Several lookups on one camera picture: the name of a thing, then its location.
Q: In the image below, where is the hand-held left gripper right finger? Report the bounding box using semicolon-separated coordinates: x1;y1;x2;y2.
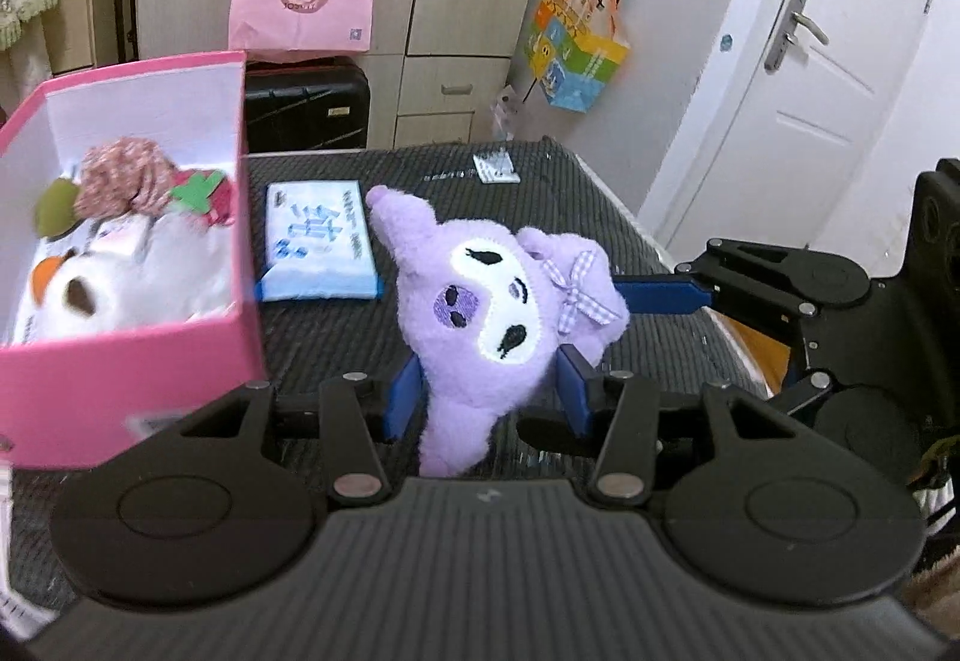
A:
555;344;803;510

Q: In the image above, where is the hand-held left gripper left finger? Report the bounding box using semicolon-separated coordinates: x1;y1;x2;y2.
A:
176;357;425;510

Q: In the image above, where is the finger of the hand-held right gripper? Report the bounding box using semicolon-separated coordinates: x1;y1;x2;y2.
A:
517;368;835;459
611;239;820;324

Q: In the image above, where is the purple plush toy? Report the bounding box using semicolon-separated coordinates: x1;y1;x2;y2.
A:
365;183;631;480

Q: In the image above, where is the large blue tissue pack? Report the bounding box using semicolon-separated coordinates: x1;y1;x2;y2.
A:
255;179;385;302

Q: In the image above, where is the pink storage box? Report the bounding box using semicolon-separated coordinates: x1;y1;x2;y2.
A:
0;50;267;471

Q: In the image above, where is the white plush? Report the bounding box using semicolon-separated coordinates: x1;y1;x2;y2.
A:
15;214;241;339

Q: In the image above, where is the pink strawberry plush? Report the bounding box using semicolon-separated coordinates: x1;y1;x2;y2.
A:
169;168;239;228

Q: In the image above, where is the small white tissue pack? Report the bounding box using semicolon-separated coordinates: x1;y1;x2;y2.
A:
82;214;155;257

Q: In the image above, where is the pink floral cloth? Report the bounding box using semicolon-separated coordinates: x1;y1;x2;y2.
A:
75;137;181;219

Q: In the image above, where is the dark woven table cover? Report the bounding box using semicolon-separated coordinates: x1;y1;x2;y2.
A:
0;136;773;632

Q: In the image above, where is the small white sachet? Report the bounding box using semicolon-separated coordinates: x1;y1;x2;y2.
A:
472;151;520;186

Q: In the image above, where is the clear plastic packet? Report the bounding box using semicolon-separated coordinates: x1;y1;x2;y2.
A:
491;85;522;140

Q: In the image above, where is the colourful gift bag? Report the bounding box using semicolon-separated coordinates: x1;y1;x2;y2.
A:
525;0;629;114

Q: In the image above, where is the white door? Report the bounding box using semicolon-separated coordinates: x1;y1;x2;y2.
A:
637;0;960;272

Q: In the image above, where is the black suitcase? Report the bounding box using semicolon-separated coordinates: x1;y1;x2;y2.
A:
244;55;372;155

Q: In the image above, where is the silver door handle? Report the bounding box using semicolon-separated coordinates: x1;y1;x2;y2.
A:
765;0;830;73

